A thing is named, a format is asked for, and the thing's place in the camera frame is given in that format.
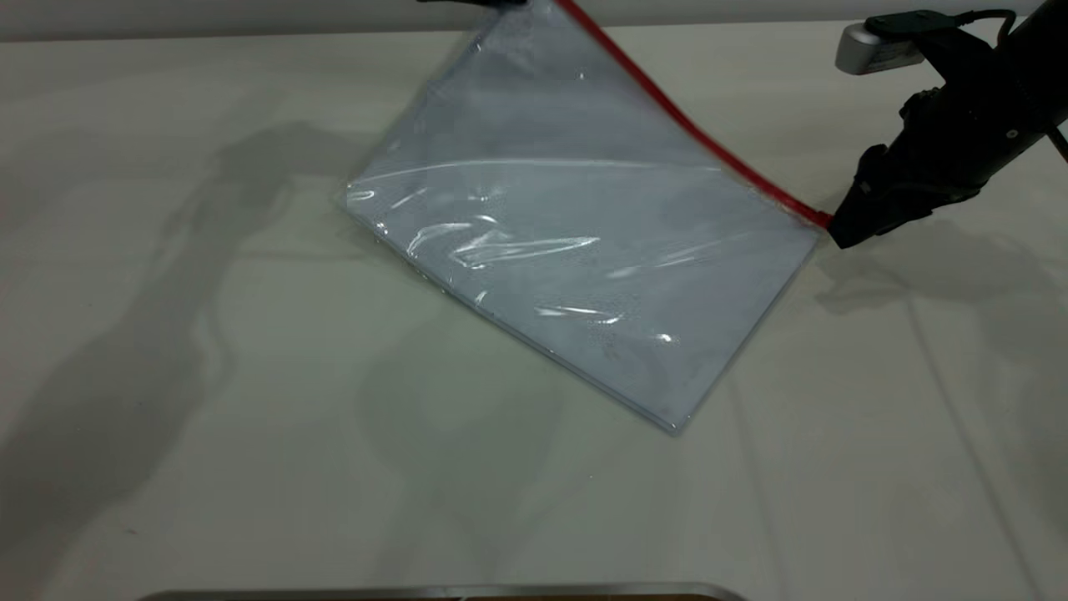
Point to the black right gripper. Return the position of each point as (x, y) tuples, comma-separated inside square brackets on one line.
[(993, 117)]

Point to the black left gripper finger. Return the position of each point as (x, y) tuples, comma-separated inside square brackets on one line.
[(492, 2)]

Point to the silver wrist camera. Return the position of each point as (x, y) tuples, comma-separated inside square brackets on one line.
[(876, 52)]

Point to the clear plastic zipper bag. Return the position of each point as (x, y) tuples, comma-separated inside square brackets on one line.
[(584, 100)]

